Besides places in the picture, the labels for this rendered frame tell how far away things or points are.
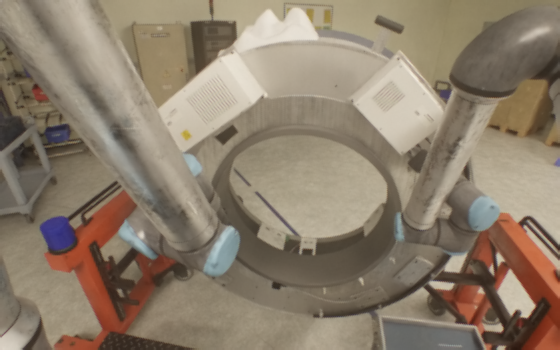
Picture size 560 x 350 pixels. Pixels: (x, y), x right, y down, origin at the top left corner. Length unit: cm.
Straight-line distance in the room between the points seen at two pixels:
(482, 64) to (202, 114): 77
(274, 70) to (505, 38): 70
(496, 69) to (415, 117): 43
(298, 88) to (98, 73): 83
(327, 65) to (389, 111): 26
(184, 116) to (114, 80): 73
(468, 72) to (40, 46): 59
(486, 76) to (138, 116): 53
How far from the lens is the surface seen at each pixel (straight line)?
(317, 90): 106
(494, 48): 60
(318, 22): 746
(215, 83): 96
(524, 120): 740
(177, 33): 555
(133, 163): 35
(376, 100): 94
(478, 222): 91
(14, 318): 51
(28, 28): 30
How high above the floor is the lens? 190
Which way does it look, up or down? 28 degrees down
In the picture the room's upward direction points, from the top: straight up
